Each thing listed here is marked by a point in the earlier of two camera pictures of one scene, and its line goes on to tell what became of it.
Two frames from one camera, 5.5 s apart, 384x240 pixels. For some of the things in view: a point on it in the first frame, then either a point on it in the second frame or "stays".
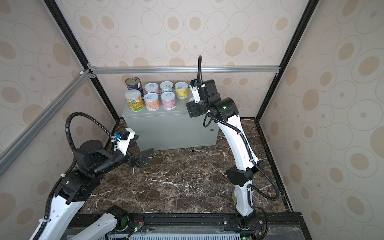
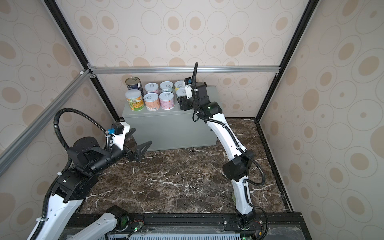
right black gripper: x=191 y=109 to x=183 y=103
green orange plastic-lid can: x=134 y=99 stays
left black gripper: x=134 y=160 to x=133 y=154
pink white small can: x=151 y=87 stays
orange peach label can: x=151 y=101 stays
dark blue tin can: x=134 y=83 stays
